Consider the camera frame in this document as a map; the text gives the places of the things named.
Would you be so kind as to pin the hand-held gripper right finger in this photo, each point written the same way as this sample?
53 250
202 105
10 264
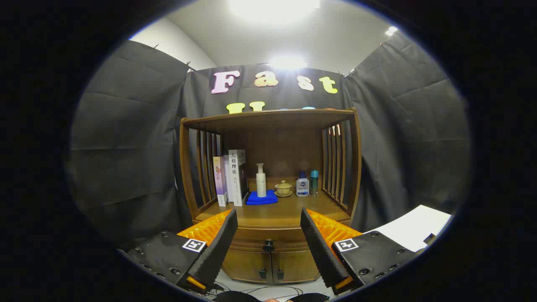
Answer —
321 251

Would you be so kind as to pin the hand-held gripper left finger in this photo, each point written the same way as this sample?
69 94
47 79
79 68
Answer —
218 247

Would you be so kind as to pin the brown wooden drawer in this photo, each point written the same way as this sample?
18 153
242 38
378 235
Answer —
251 239

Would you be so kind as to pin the wooden cabinet door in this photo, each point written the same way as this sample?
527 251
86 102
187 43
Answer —
298 266
245 264

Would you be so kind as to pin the wooden countertop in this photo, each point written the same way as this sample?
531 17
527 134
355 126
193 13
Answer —
289 209

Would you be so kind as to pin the brown wooden cabinet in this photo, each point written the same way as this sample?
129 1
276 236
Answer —
277 142

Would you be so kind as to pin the person's right leg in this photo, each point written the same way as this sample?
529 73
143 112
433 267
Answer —
310 298

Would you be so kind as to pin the person's leg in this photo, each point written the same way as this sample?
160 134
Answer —
310 298
235 297

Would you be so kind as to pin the person's left leg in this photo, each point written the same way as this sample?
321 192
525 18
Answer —
235 297

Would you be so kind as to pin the blue folded cloth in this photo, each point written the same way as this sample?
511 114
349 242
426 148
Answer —
262 200

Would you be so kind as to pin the purple book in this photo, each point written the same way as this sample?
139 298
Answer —
220 180

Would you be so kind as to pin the white blue-capped lotion bottle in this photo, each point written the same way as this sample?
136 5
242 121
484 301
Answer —
302 186

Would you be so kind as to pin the clear teal bottle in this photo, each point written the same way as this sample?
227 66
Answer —
314 180

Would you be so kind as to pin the yellow lidded teacup with saucer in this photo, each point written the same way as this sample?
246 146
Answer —
283 188

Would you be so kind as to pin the thick white book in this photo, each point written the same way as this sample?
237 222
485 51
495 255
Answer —
235 176

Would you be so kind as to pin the white pump bottle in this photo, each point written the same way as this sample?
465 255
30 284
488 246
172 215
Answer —
261 184

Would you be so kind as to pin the white board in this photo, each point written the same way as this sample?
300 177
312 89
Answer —
415 228

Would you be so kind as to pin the small ceiling lamp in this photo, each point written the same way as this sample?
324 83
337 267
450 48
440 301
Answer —
391 31

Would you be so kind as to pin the large ceiling lamp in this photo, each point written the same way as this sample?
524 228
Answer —
272 8

